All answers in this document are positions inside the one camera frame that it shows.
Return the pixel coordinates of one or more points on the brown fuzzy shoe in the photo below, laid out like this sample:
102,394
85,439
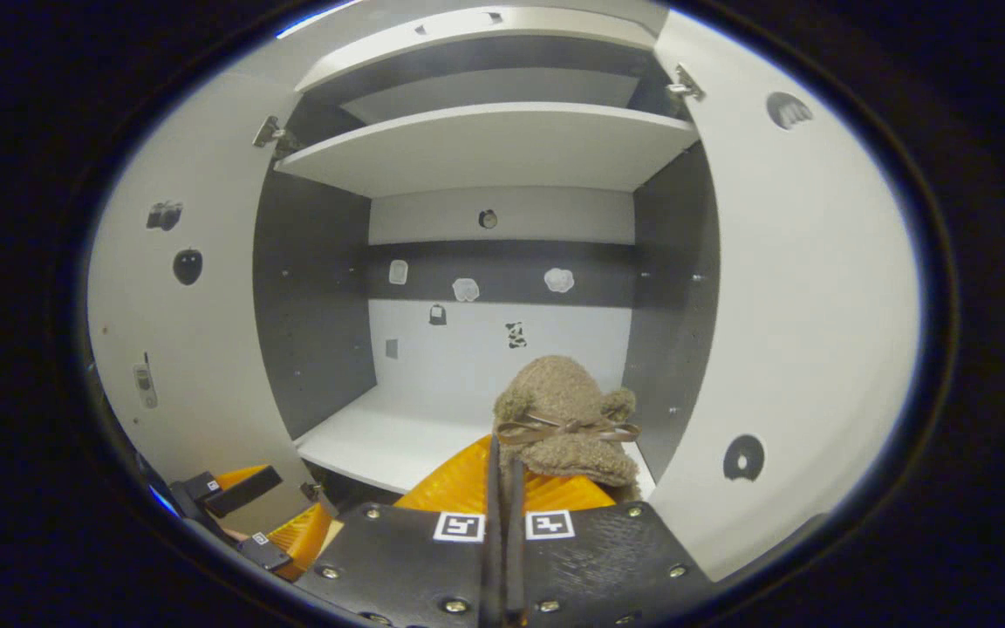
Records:
564,410

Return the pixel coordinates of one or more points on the white cabinet shelf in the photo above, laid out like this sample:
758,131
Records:
485,148

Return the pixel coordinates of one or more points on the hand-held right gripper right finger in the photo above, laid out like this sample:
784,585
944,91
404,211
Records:
516,567

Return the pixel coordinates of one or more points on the white cabinet drawer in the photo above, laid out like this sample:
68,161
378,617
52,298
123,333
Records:
468,44

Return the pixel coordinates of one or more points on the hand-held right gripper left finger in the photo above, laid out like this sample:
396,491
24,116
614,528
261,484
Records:
492,567

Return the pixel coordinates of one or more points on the white cabinet door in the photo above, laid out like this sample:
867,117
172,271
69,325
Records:
197,349
799,305

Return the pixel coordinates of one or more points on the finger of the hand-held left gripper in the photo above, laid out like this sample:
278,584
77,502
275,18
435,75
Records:
245,491
297,536

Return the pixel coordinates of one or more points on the white shoe cabinet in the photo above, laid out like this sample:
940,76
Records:
476,349

